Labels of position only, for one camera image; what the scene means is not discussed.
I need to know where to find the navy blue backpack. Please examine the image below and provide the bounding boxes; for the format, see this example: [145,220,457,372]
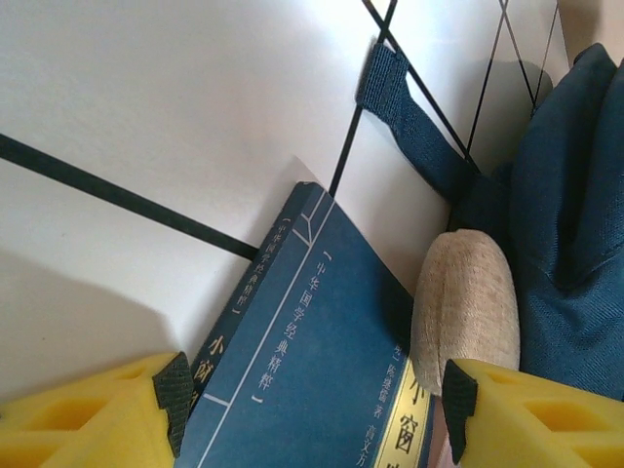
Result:
[351,42,624,415]

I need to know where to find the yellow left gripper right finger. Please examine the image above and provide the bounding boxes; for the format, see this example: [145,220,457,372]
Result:
[441,358,624,468]

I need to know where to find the beige fabric pouch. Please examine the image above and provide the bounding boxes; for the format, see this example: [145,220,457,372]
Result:
[412,228,521,409]

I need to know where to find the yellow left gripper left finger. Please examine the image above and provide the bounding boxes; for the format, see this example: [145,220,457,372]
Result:
[0,350,193,468]

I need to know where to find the navy book with gold label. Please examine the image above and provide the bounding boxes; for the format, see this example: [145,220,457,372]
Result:
[175,180,448,468]

